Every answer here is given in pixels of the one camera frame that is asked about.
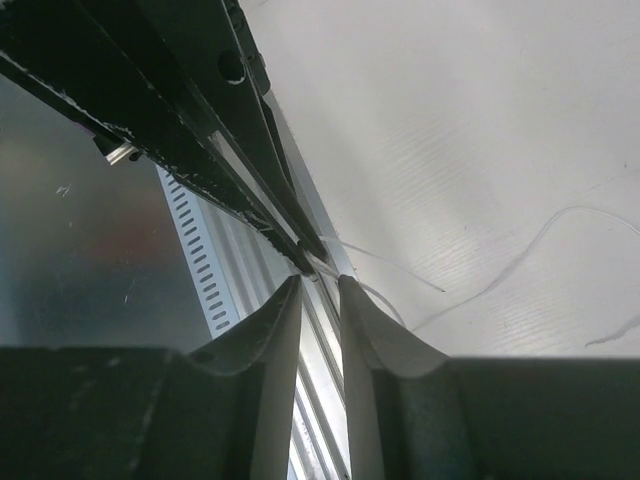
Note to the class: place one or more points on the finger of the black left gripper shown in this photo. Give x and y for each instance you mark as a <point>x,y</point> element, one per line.
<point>103,65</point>
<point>212,41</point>

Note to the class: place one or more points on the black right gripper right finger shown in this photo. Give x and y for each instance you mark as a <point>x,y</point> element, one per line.
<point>415,413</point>

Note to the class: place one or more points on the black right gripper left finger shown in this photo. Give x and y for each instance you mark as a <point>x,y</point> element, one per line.
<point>221,412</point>

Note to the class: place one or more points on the white slotted cable duct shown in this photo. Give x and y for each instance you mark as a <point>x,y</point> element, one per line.
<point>212,288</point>

